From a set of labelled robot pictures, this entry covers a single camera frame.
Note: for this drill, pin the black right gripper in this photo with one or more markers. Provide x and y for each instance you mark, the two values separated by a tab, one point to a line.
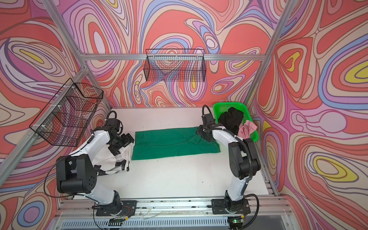
200	132

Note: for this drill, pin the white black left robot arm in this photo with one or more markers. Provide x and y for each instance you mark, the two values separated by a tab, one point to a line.
76	175

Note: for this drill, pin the black wire basket wall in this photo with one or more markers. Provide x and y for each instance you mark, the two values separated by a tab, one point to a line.
64	120
175	65

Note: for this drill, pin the pink t shirt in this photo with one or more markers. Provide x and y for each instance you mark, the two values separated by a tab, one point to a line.
246	129

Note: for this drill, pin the black wire basket left wall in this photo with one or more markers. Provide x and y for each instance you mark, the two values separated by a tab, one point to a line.
64	120

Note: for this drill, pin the green plastic laundry basket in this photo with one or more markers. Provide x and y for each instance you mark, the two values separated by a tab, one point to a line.
220	108

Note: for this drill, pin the black wire basket back wall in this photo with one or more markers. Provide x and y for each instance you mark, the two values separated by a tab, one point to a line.
175	65

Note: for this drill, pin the white printed t shirt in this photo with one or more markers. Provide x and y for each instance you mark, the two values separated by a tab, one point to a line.
106	163

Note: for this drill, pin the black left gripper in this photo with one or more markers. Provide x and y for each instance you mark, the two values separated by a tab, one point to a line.
128	140

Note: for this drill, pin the aluminium frame profile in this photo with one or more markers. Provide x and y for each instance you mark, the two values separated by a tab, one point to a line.
37	59

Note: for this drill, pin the green t shirt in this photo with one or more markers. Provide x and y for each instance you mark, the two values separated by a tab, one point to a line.
173	142

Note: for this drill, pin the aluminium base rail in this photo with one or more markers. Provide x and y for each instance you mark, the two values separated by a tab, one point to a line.
176	214

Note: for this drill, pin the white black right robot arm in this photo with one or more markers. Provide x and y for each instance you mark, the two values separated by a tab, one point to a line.
243	162

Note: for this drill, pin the black t shirt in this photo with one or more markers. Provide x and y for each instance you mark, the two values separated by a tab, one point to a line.
231	120

